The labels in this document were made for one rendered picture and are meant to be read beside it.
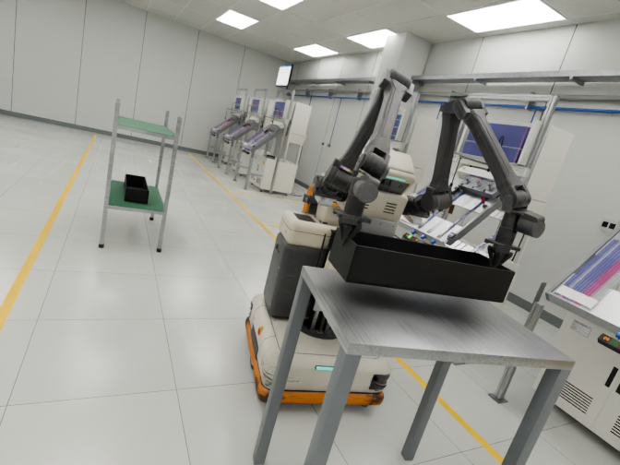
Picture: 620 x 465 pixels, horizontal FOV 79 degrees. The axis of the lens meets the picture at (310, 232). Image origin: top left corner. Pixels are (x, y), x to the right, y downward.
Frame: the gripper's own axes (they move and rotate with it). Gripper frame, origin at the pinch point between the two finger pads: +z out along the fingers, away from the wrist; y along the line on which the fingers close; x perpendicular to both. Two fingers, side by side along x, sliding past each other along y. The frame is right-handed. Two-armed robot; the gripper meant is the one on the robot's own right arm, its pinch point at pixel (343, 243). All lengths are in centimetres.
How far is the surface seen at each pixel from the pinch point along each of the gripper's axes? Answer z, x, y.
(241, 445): 93, 19, -10
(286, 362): 48.0, 8.9, -4.4
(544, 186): -38, 136, 215
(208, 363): 93, 69, -22
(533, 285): 61, 194, 317
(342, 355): 17.9, -31.2, -6.8
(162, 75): -89, 960, -160
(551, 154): -62, 134, 207
